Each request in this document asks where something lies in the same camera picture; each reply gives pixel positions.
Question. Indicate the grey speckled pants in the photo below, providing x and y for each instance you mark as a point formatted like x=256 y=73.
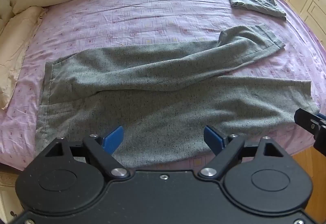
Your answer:
x=163 y=101

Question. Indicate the folded grey cloth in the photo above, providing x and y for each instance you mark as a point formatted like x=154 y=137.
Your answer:
x=254 y=1

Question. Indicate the pink patterned bed sheet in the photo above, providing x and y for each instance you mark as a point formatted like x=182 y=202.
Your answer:
x=142 y=17

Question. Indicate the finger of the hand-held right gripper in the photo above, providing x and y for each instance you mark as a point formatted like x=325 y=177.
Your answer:
x=305 y=119
x=322 y=117

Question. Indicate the cream pillow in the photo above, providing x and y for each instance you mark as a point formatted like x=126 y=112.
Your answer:
x=17 y=45

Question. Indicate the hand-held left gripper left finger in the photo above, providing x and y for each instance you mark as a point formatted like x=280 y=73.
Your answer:
x=113 y=138

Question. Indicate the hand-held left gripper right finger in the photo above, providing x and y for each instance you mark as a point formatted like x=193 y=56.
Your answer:
x=213 y=138

